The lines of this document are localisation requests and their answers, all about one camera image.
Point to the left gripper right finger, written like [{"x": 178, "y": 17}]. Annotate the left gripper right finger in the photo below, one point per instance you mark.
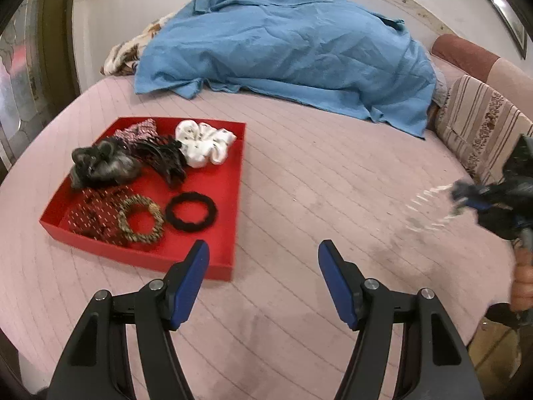
[{"x": 434, "y": 362}]

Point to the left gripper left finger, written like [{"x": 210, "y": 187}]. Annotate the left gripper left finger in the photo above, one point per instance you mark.
[{"x": 95, "y": 363}]

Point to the dark red dotted scrunchie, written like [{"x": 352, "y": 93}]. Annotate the dark red dotted scrunchie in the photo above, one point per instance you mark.
[{"x": 96, "y": 215}]

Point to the gold leopard scrunchie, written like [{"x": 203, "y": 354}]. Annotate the gold leopard scrunchie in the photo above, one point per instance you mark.
[{"x": 140, "y": 220}]

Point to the right human hand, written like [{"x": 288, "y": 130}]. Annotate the right human hand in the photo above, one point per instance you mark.
[{"x": 521, "y": 292}]

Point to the striped floral cushion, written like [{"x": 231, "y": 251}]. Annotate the striped floral cushion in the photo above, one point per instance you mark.
[{"x": 480, "y": 127}]

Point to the brown pink headboard cushion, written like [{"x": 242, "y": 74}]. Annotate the brown pink headboard cushion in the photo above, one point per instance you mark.
[{"x": 456, "y": 57}]

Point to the pink bed cover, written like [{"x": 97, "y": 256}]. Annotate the pink bed cover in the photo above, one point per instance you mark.
[{"x": 271, "y": 332}]

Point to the grey black scrunchie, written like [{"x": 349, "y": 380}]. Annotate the grey black scrunchie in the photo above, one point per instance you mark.
[{"x": 107, "y": 163}]

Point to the black hair claw clip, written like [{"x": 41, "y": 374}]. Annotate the black hair claw clip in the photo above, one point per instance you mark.
[{"x": 164, "y": 154}]

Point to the red white checked scrunchie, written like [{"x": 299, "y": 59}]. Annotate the red white checked scrunchie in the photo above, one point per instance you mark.
[{"x": 142, "y": 131}]

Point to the white spotted scrunchie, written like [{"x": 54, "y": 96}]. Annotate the white spotted scrunchie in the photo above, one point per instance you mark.
[{"x": 203, "y": 143}]

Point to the blue cloth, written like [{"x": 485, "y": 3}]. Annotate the blue cloth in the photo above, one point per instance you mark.
[{"x": 334, "y": 55}]

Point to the stained glass door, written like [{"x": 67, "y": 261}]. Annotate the stained glass door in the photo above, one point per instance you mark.
[{"x": 38, "y": 71}]

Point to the floral brown white blanket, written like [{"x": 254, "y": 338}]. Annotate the floral brown white blanket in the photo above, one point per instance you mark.
[{"x": 123, "y": 58}]

